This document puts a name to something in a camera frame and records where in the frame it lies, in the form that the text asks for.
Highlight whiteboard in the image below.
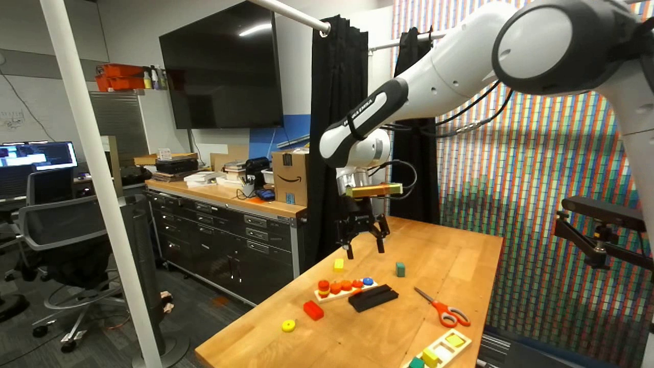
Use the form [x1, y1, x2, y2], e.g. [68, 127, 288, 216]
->
[0, 74, 103, 150]

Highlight stack of books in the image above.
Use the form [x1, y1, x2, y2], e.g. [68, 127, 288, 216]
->
[216, 160, 248, 188]

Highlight row of bottles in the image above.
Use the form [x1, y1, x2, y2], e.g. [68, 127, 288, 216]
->
[143, 65, 169, 91]

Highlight wooden ring platform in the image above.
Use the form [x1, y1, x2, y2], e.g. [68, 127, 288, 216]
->
[314, 279, 379, 304]

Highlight orange handled scissors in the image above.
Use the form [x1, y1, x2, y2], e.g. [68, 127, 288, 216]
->
[413, 286, 472, 329]

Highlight black curtain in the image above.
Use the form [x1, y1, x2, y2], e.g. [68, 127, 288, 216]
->
[306, 15, 369, 267]
[390, 27, 441, 225]

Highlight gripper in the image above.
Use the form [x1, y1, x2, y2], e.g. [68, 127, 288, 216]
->
[337, 197, 391, 260]

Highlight computer monitor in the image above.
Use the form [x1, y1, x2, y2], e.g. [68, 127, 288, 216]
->
[0, 141, 79, 171]

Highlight white frame rod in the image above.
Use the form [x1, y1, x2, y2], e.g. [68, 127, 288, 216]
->
[247, 0, 332, 37]

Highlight black flat device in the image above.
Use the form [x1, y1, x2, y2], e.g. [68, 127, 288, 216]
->
[155, 158, 199, 175]

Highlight black ridged block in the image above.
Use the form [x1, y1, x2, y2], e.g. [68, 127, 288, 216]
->
[348, 284, 400, 313]

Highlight cardboard box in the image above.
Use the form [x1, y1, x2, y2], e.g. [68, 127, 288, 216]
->
[271, 149, 310, 207]

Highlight camera on mount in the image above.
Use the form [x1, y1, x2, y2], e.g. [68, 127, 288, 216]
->
[554, 195, 654, 272]

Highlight black coffee machine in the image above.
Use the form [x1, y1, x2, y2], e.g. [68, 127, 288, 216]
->
[245, 157, 271, 188]

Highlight grey office chair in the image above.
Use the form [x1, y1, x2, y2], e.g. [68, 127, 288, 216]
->
[17, 194, 129, 354]

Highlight white frame pole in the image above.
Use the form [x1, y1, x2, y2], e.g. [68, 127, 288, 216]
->
[39, 0, 165, 368]

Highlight large black television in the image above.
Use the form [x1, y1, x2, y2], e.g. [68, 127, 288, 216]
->
[158, 0, 285, 130]

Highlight black office chair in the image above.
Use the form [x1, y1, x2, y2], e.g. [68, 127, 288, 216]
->
[0, 164, 75, 324]

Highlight stack of orange boxes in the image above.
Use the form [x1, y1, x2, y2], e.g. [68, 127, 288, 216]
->
[95, 63, 146, 93]

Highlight black drawer cabinet wooden top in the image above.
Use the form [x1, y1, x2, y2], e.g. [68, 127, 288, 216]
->
[145, 178, 308, 307]

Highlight colourful patterned backdrop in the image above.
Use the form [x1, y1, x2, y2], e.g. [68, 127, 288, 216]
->
[390, 0, 654, 368]

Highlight white curtain rod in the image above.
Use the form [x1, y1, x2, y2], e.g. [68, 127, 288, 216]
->
[368, 28, 451, 52]

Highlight black tower fan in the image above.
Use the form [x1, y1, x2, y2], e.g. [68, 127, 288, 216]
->
[118, 194, 190, 368]

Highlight wooden shape sorter board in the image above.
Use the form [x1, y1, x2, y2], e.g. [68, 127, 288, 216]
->
[401, 329, 473, 368]

